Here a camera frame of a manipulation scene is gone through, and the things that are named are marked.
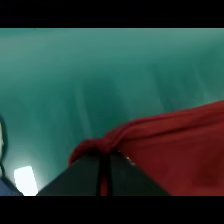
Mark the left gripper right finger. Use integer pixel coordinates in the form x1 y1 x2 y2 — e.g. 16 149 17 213
106 152 171 197

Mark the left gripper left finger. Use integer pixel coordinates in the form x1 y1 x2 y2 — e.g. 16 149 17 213
36 153 102 197

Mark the red T-shirt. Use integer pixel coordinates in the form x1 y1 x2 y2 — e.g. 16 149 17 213
68 100 224 197

